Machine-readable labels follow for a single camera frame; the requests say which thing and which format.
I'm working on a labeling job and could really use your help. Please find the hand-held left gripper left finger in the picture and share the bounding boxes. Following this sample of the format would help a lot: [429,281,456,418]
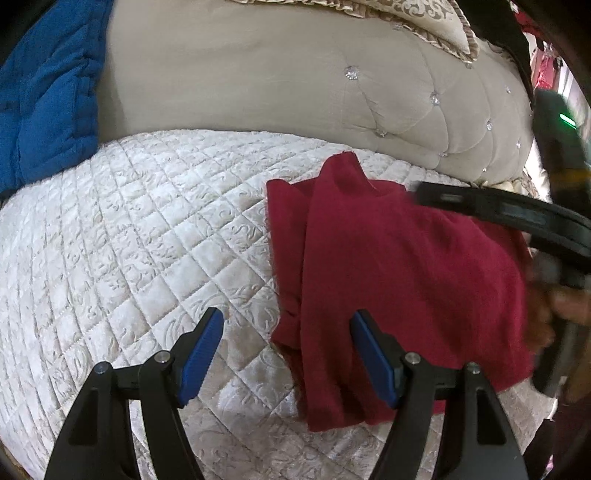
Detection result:
[44,307,225,480]

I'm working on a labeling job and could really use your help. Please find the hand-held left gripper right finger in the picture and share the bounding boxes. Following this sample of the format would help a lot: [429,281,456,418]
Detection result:
[349,310,527,480]

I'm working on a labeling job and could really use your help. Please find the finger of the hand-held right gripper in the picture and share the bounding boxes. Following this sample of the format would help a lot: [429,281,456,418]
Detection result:
[416,182,555,250]

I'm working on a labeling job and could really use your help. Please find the dark red small garment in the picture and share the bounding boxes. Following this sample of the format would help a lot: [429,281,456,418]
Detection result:
[266,154,539,433]

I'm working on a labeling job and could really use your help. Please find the person's right hand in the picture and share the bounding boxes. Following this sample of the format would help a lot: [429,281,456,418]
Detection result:
[526,284,561,354]

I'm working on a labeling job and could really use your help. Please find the pink cloth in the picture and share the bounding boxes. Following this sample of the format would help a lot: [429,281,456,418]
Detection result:
[517,11,566,88]

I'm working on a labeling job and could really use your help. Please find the white quilted mattress cover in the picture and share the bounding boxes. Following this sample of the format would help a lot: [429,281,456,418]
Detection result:
[0,129,561,480]

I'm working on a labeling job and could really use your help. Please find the ornate beige pillow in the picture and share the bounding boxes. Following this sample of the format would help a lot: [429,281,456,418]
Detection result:
[228,0,485,65]

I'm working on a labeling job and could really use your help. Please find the beige tufted headboard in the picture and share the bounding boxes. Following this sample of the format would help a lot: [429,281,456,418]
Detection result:
[99,0,539,185]

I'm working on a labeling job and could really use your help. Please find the blue padded blanket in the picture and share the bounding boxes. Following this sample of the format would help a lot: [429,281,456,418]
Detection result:
[0,0,116,195]

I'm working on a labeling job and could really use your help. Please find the dark headboard frame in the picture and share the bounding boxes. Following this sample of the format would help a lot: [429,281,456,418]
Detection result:
[466,0,543,100]

